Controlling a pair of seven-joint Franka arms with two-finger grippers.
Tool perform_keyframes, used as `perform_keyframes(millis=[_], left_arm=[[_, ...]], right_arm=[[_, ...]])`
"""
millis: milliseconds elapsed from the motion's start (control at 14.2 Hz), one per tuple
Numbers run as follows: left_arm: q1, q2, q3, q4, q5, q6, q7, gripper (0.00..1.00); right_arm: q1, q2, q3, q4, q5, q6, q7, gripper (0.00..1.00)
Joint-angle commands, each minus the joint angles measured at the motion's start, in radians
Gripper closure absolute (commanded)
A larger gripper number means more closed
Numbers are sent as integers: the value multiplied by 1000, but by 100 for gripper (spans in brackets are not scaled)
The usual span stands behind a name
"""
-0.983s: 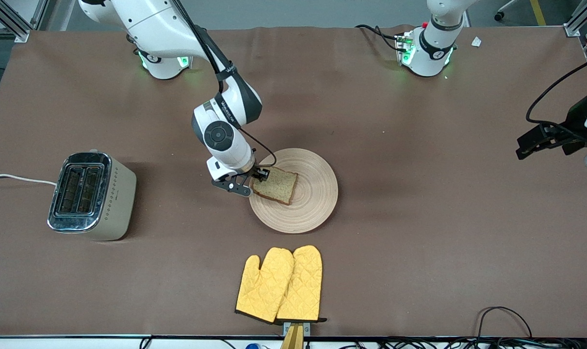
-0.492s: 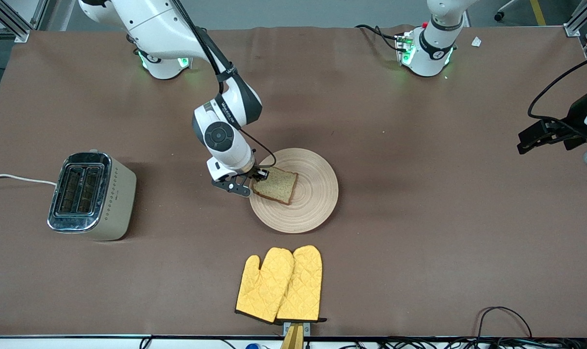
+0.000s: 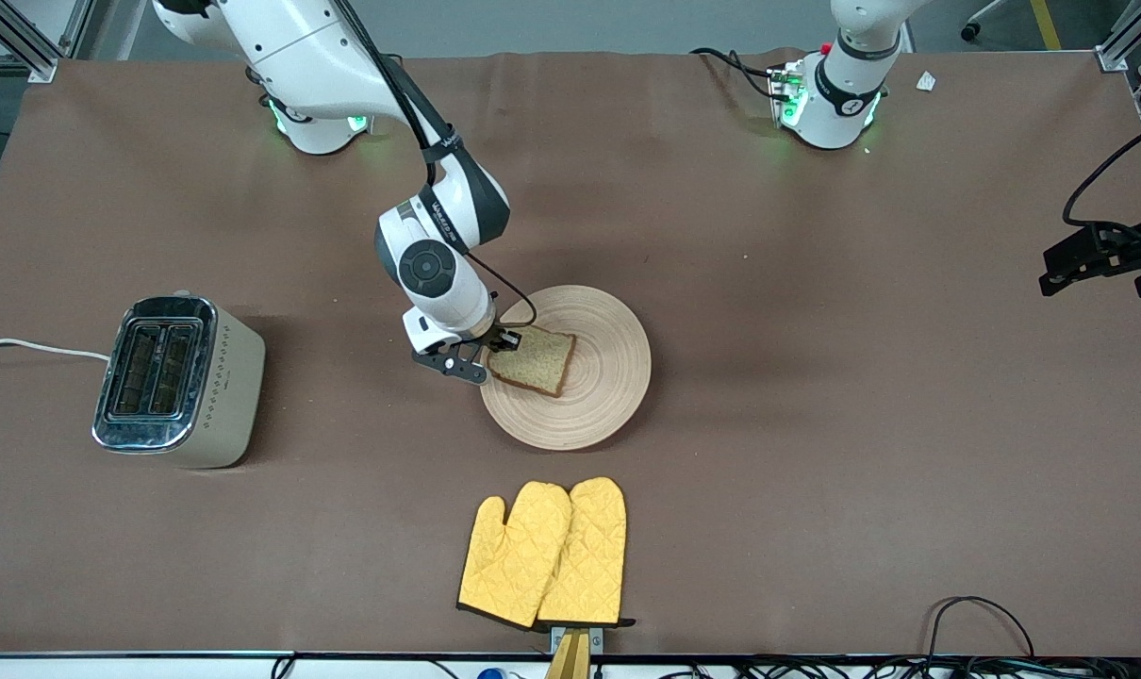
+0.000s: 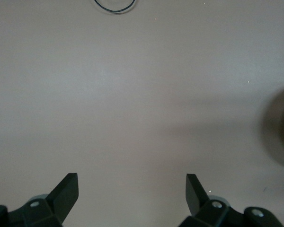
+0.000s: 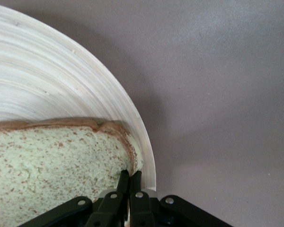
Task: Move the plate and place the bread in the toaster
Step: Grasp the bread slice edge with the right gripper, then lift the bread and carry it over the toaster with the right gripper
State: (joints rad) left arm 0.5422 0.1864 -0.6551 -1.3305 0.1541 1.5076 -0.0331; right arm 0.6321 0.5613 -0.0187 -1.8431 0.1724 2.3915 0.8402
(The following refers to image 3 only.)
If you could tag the brown bread slice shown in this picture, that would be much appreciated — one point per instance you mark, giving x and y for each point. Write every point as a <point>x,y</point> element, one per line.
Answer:
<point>537,363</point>

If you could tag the round wooden plate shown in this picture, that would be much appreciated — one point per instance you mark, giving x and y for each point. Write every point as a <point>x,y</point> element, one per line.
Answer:
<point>599,377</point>

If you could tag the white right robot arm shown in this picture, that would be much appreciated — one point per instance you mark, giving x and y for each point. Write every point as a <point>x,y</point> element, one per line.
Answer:
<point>288,57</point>

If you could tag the cream chrome two-slot toaster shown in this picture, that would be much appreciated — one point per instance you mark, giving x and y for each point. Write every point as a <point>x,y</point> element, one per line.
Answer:
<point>231,396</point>

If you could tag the brown table cover sheet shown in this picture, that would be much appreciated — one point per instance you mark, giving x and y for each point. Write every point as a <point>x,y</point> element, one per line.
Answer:
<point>570,236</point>

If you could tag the yellow quilted oven mitt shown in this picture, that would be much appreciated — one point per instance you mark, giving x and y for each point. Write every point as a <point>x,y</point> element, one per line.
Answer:
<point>514,556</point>
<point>594,556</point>

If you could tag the small white paper scrap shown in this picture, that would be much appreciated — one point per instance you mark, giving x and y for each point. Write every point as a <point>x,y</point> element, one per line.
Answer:
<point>926,81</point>

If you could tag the black office chair wheel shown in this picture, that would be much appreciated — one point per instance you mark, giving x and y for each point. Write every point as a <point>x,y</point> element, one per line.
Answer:
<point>970,31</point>

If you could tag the aluminium frame profile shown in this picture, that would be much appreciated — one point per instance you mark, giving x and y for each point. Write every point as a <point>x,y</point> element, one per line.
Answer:
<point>1113,52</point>
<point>42,66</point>

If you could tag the small grey metal bracket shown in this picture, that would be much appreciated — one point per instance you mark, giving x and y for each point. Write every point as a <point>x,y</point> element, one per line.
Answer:
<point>597,639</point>

